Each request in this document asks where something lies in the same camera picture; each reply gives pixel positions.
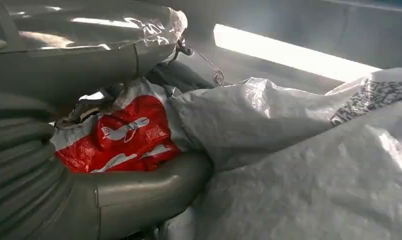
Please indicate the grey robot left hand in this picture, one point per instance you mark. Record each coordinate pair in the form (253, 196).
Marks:
(71, 66)

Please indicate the white parcel red logo barcode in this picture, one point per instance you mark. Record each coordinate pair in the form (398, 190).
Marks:
(253, 132)

